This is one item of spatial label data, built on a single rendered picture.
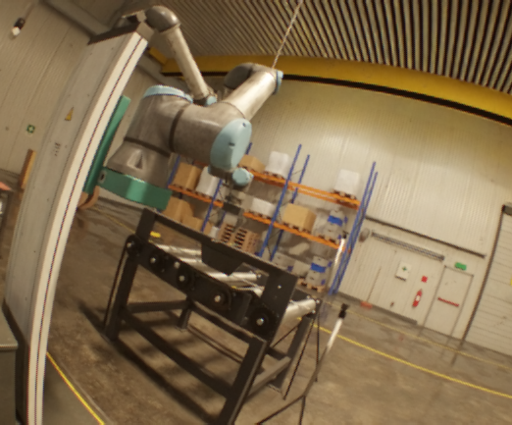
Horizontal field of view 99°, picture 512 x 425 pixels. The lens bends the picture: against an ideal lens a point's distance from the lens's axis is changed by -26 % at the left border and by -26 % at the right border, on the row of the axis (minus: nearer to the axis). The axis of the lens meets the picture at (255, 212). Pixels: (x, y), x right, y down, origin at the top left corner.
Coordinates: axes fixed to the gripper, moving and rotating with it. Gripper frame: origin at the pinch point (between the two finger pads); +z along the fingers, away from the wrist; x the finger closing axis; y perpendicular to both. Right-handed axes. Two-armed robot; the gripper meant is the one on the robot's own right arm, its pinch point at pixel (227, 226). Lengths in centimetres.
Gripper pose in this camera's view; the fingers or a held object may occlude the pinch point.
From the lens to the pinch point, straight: 174.7
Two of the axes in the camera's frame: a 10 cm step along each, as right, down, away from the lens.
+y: 4.4, 1.9, 8.8
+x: -8.3, -2.9, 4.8
